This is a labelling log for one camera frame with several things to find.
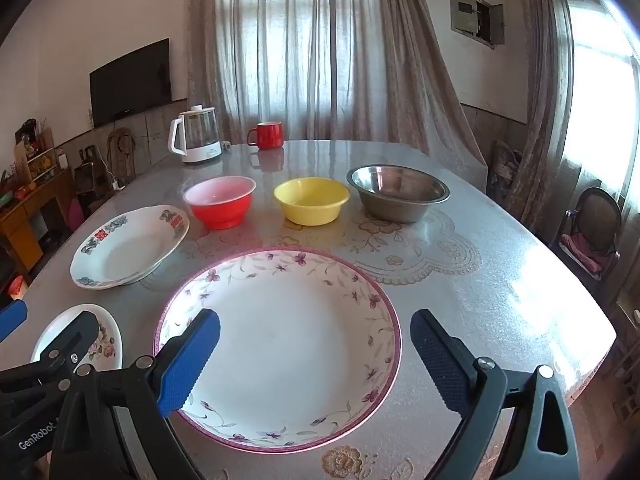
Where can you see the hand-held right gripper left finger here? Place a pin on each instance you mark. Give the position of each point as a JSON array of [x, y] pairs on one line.
[[190, 360]]

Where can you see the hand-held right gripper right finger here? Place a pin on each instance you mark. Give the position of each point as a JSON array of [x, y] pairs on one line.
[[440, 365]]

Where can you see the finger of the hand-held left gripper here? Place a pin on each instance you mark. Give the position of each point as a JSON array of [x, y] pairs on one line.
[[70, 340], [12, 317]]

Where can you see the small rose print plate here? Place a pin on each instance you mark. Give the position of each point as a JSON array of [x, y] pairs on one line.
[[107, 340]]

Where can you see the white dragon print plate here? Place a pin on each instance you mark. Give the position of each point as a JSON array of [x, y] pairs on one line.
[[142, 275], [125, 250]]

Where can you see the large pink-rimmed floral plate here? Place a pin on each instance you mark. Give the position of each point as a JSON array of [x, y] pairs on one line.
[[290, 350]]

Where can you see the red plastic bowl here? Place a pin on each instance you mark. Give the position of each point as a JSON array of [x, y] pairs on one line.
[[220, 212]]

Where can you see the stainless steel bowl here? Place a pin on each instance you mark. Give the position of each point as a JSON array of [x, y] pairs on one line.
[[395, 207]]

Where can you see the yellow plastic bowl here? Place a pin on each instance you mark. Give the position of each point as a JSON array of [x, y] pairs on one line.
[[310, 210]]

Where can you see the red plastic bag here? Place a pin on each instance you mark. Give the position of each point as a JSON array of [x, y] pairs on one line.
[[16, 286]]

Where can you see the orange wooden cabinet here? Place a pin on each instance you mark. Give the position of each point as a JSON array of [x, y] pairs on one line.
[[25, 225]]

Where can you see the pink ball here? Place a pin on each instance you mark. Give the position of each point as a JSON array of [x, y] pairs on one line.
[[76, 215]]

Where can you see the small dark box appliance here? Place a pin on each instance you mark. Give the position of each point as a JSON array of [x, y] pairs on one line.
[[90, 177]]

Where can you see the cluttered wooden shelf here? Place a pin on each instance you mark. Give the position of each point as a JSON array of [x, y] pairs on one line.
[[37, 155]]

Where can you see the pink chair cushion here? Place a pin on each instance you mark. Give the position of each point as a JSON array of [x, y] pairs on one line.
[[582, 252]]

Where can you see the light wooden chair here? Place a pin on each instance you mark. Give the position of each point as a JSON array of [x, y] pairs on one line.
[[121, 155]]

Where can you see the patterned cloth bundle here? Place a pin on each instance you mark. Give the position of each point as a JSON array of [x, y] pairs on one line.
[[502, 172]]

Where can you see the dark round-backed chair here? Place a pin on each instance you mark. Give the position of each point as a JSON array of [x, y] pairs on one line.
[[595, 220]]

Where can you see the white glass electric kettle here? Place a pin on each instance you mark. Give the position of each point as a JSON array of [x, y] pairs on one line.
[[197, 135]]

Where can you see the red mug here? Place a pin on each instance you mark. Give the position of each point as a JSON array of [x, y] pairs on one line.
[[270, 136]]

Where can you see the narrow beige sheer curtain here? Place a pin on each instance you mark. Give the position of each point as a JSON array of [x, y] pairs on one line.
[[545, 110]]

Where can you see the wide beige sheer curtain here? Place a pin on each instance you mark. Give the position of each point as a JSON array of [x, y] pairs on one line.
[[350, 35]]

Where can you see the black wall television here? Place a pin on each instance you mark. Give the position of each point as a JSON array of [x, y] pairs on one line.
[[130, 82]]

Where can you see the grey wall electrical box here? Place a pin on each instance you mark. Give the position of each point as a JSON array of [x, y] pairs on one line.
[[462, 10]]

